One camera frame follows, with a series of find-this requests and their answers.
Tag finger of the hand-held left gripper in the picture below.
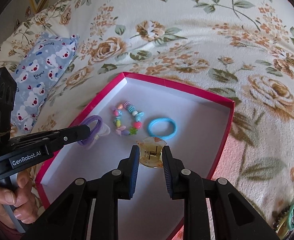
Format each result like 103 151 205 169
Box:
11 124 92 153

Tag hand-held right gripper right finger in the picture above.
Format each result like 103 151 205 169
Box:
161 145 280 240

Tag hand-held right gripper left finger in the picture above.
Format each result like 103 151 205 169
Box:
25 145 140 240

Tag yellow hair claw clip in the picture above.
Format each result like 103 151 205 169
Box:
136 137 169 168

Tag purple hair tie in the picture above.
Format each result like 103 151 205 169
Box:
77 115 111 150

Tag red cardboard box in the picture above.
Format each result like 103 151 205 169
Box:
35 72 235 240

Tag black beaded bracelet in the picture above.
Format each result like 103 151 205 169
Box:
272 209 294 238

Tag person's left hand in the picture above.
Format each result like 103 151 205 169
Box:
0 172 38 228

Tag blue bear-print pillow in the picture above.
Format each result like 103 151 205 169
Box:
11 32 79 134

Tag floral blanket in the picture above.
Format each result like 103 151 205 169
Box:
0 0 294 240

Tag blue hair tie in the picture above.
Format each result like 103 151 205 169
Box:
147 117 178 140

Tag colourful beaded bracelet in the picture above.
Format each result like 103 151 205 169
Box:
110 100 145 137

